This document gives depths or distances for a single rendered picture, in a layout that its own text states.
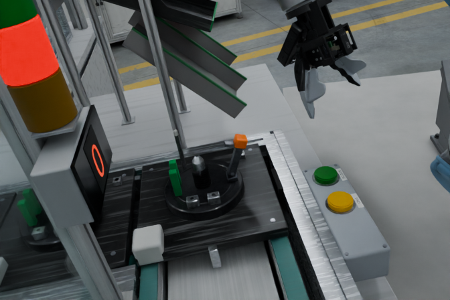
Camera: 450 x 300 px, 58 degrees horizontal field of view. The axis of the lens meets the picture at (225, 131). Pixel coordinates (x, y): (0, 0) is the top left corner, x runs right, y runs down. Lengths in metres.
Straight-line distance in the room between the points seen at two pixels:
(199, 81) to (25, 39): 0.51
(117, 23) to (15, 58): 4.27
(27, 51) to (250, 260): 0.46
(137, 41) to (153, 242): 0.40
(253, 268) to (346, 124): 0.53
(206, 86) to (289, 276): 0.42
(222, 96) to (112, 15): 3.82
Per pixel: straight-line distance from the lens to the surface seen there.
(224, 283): 0.66
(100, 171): 0.46
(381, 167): 0.94
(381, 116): 1.11
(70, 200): 0.41
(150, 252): 0.65
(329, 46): 0.76
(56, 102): 0.41
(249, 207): 0.68
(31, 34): 0.39
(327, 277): 0.60
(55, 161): 0.41
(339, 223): 0.66
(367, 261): 0.64
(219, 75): 0.98
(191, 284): 0.67
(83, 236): 0.51
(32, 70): 0.39
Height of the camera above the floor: 1.44
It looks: 32 degrees down
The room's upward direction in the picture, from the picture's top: 10 degrees counter-clockwise
